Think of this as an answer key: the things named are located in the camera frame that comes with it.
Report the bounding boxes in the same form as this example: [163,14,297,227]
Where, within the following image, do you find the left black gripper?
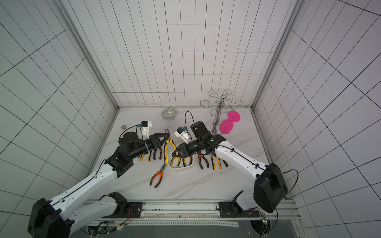
[130,133,171,158]

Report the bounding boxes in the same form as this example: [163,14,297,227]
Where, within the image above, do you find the white plastic storage box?
[165,137,193,170]

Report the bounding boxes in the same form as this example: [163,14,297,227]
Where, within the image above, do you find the black orange long-nose pliers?
[197,154,209,170]

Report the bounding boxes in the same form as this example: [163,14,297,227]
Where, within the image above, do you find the orange long-nose pliers front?
[149,163,166,188]

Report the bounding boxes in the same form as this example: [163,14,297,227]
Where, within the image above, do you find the yellow black combination pliers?
[211,155,222,170]

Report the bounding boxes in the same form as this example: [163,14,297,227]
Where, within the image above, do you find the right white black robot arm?
[172,133,289,213]

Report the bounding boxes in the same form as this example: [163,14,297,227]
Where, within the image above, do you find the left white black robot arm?
[27,131,170,238]

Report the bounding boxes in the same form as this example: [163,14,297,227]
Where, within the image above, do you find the pink wine glass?
[219,111,241,134]

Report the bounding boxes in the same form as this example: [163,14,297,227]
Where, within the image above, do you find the chrome glass holder stand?
[201,90,243,134]

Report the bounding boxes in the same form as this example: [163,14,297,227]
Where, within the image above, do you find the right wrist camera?
[174,127,191,143]

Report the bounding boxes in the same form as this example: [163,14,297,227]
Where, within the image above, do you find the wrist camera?
[174,127,191,143]
[138,121,152,140]

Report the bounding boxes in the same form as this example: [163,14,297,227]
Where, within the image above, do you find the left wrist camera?
[138,121,152,140]

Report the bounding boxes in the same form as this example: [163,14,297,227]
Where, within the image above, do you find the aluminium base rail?
[89,200,301,228]

